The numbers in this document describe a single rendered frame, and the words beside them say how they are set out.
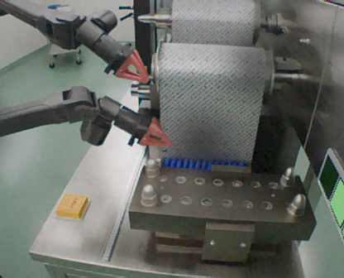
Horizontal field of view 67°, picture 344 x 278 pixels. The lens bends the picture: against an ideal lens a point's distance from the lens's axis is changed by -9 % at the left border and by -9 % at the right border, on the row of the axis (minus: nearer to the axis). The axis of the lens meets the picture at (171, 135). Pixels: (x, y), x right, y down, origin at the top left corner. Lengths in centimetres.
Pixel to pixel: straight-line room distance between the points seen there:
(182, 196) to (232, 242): 15
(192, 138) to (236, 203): 20
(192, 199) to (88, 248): 28
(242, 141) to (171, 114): 19
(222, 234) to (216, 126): 25
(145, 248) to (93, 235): 14
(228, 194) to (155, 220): 17
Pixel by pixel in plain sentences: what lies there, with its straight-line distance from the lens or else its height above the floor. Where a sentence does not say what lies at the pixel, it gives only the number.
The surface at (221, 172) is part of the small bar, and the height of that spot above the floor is 104.
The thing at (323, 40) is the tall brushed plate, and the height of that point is 137.
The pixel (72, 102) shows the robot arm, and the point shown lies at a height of 122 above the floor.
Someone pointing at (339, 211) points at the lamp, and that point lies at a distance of 47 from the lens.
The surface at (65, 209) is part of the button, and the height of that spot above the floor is 92.
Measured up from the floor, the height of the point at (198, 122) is 114.
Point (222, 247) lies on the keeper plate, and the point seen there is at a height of 96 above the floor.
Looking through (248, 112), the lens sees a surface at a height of 118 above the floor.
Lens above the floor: 147
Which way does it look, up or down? 32 degrees down
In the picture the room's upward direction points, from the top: straight up
